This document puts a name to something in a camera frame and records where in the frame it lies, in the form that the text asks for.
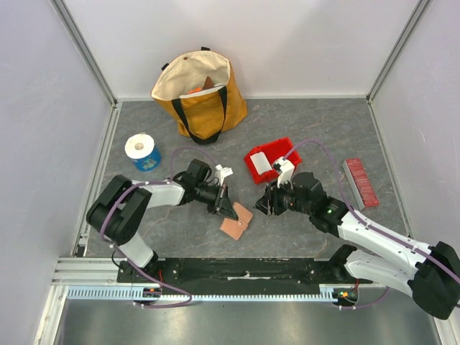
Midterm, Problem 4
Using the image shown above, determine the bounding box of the tan leather card holder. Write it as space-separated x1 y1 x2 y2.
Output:
220 202 253 241

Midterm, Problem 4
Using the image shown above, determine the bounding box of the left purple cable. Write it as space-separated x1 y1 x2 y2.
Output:
99 147 218 310

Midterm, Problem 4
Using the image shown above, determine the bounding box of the purple cable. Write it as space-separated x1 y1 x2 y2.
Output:
283 139 460 311
99 147 218 310

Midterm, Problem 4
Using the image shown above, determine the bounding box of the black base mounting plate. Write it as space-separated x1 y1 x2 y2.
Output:
116 257 374 295

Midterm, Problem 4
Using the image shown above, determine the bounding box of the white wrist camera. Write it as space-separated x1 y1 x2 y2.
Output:
272 157 295 188
214 165 233 185

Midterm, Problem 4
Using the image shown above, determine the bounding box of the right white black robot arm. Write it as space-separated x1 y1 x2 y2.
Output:
254 172 459 320

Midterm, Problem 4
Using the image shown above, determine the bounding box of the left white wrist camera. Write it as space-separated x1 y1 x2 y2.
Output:
214 165 233 185

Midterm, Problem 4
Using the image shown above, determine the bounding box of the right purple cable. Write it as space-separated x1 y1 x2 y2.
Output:
283 139 460 311

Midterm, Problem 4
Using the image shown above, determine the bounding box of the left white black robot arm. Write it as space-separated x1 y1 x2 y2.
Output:
86 159 239 282

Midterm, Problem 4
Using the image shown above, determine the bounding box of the slotted cable duct rail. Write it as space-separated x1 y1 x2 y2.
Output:
67 285 338 303

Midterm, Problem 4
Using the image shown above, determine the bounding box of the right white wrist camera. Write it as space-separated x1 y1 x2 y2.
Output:
272 157 295 188

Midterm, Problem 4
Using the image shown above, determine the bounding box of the red rectangular box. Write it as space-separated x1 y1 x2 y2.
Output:
342 158 380 211

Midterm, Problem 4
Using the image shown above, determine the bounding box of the yellow canvas tote bag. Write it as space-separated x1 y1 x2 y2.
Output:
151 47 248 145

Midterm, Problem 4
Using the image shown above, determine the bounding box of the white card stack in bin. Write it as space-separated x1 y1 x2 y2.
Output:
250 152 272 175

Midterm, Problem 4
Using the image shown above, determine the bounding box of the orange item inside bag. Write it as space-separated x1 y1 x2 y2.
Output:
187 87 203 95

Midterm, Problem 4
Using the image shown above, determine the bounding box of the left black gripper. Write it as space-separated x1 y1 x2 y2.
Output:
195 183 238 221

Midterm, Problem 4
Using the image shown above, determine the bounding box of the red plastic bin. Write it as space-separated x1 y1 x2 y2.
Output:
244 137 294 185

